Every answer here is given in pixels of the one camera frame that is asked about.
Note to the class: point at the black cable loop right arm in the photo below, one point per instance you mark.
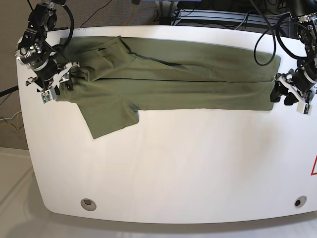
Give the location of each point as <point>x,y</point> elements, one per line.
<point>68,27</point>

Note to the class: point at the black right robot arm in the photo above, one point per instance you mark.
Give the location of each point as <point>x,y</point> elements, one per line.
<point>33,47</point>

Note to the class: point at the red triangle sticker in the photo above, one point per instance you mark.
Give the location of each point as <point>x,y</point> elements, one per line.
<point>314,169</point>

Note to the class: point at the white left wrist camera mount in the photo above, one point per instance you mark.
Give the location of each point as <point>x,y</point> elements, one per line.
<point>304,105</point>

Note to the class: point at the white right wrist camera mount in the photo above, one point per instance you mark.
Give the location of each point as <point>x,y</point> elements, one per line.
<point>47,92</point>

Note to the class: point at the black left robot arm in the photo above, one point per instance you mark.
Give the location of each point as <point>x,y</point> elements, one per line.
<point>304,15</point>

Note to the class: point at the left table cable grommet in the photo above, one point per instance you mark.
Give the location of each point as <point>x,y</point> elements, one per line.
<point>88,204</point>

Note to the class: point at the olive green T-shirt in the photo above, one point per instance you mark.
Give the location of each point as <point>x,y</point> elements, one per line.
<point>118,77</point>

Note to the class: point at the aluminium frame rail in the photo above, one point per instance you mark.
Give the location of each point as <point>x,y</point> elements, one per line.
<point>222,17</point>

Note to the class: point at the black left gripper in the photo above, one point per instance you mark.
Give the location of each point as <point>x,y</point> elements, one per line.
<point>301,80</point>

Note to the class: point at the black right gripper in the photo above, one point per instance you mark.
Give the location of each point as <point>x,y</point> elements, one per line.
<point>46,70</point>

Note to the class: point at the right table cable grommet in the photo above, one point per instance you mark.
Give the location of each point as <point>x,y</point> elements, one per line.
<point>300,201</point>

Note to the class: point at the table cable grommet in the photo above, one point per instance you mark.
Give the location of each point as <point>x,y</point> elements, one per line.
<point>88,204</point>
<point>300,201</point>

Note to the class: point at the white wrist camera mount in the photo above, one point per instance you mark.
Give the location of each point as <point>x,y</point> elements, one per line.
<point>47,92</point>
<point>304,105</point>

